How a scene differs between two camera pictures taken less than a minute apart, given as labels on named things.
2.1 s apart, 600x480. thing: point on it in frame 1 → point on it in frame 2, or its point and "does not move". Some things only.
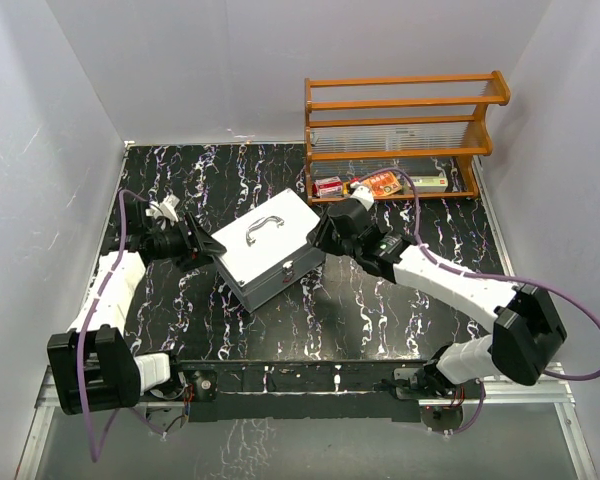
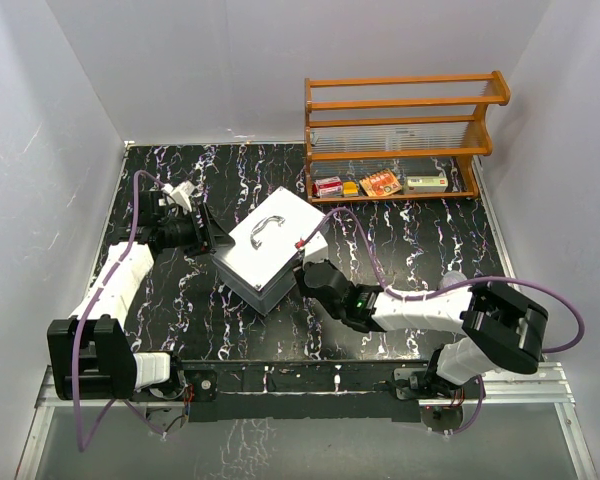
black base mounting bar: (304, 392) does not move
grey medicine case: (268, 248) does not move
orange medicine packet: (383, 184) does not move
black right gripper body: (328, 240) → (299, 270)
